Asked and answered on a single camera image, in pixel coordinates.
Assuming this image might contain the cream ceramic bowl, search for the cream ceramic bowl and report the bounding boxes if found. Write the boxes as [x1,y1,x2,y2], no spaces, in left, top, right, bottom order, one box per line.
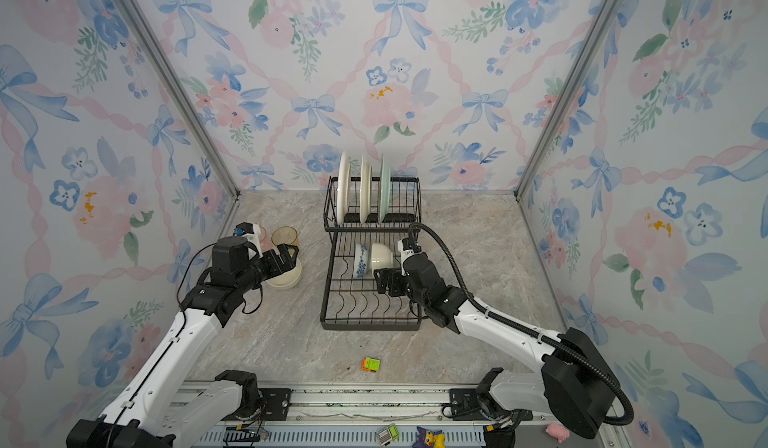
[265,259,303,291]
[370,243,396,272]

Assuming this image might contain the blue floral bowl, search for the blue floral bowl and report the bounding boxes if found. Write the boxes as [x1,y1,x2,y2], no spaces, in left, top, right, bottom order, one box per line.
[353,244,370,279]

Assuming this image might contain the yellow transparent cup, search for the yellow transparent cup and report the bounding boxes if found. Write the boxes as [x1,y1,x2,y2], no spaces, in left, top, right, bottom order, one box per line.
[271,226,300,250]

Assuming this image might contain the pink transparent cup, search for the pink transparent cup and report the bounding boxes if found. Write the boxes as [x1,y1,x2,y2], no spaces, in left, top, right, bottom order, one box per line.
[256,225,272,252]

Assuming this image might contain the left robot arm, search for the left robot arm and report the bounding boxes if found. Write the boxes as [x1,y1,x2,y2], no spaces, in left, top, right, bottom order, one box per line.
[66,236,299,447]

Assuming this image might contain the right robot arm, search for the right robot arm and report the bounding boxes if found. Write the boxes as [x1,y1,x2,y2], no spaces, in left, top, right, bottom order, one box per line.
[373,253,634,439]

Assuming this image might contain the small colourful toy cube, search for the small colourful toy cube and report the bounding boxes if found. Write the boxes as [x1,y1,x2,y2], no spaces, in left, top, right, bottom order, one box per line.
[361,357,381,372]

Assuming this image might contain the white plate with blue rim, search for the white plate with blue rim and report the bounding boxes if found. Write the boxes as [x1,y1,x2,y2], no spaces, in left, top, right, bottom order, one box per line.
[335,151,351,226]

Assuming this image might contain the green plate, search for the green plate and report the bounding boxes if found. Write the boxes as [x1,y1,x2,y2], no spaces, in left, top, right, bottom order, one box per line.
[378,156,391,223]

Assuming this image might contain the cream plate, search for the cream plate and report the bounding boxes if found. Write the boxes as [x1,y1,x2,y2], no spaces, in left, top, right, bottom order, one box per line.
[359,156,372,224]

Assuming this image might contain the green white small box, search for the green white small box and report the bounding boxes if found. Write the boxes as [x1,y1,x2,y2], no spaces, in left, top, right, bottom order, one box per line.
[375,423,400,447]

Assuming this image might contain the purple yellow toy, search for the purple yellow toy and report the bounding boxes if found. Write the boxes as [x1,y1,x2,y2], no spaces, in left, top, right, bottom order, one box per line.
[412,426,446,448]

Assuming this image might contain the pink toy pig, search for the pink toy pig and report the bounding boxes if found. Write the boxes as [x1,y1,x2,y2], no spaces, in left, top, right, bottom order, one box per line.
[545,422,571,444]

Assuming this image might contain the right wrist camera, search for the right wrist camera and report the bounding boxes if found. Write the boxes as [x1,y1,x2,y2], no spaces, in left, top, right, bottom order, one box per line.
[397,237,422,267]

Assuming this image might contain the black wire dish rack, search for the black wire dish rack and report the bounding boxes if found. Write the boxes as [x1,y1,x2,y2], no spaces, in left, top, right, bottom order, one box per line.
[320,176,422,331]

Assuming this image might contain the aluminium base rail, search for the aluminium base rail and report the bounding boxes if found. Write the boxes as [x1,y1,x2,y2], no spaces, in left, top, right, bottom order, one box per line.
[119,381,631,448]

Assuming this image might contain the black corrugated cable hose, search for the black corrugated cable hose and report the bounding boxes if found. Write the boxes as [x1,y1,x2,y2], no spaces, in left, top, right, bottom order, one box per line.
[406,222,635,428]

